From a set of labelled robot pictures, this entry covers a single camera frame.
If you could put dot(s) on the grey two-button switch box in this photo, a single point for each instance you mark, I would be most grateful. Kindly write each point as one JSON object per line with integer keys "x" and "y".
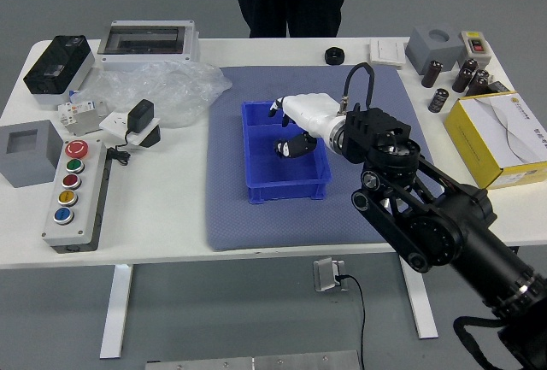
{"x": 476, "y": 45}

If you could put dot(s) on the small black flat part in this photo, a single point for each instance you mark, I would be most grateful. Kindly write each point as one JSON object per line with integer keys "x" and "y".
{"x": 499, "y": 87}

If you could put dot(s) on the white wall switch panel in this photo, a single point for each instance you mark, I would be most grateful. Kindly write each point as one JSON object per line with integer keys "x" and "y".
{"x": 386, "y": 51}

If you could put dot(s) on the yellow white cardboard box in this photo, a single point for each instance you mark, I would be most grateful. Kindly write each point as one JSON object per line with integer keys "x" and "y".
{"x": 478, "y": 130}

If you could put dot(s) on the black block under socket plate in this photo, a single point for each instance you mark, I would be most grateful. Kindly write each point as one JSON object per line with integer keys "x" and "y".
{"x": 151, "y": 137}

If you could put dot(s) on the white socket plate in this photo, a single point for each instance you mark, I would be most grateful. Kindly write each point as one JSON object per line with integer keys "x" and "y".
{"x": 112, "y": 122}

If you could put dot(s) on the blue plastic bin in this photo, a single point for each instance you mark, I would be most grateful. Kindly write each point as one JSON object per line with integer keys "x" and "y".
{"x": 265, "y": 169}

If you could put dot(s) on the grey five-button control box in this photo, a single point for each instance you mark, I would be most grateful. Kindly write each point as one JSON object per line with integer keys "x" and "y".
{"x": 81, "y": 199}

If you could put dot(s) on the white table leg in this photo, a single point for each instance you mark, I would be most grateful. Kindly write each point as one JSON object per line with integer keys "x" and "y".
{"x": 423, "y": 306}
{"x": 117, "y": 314}

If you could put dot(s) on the silver floor socket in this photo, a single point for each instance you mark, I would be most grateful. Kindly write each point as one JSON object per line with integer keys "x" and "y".
{"x": 325, "y": 274}

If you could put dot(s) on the clear-lid grey distribution box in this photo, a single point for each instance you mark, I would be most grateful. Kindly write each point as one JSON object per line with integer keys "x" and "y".
{"x": 145, "y": 39}

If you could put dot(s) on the grey metal plate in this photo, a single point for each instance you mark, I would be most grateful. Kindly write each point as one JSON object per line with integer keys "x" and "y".
{"x": 307, "y": 360}
{"x": 201, "y": 364}

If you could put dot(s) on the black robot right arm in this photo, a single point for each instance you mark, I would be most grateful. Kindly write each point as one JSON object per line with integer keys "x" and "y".
{"x": 448, "y": 224}

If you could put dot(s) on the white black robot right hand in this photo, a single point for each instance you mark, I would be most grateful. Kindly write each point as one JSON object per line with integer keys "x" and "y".
{"x": 312, "y": 109}

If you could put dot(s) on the black power adapter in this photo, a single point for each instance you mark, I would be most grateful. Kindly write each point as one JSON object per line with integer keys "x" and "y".
{"x": 140, "y": 115}

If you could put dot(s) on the grey block with round hole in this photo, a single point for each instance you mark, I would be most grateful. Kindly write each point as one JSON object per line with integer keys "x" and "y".
{"x": 427, "y": 51}

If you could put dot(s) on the black round nut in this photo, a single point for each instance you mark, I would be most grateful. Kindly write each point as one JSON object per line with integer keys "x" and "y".
{"x": 334, "y": 56}

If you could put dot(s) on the black box with white base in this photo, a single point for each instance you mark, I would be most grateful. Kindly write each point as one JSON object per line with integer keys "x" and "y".
{"x": 55, "y": 66}

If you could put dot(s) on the grey block with square hole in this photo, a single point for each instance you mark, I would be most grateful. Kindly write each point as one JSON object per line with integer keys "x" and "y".
{"x": 25, "y": 169}

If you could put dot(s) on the grey-blue foam mat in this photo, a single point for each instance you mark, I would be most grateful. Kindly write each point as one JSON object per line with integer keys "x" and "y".
{"x": 278, "y": 224}

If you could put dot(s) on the clear plastic bag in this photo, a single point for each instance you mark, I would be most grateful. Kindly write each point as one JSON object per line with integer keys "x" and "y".
{"x": 171, "y": 88}

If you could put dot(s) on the white circuit breaker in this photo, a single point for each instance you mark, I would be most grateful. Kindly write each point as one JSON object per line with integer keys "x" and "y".
{"x": 81, "y": 118}

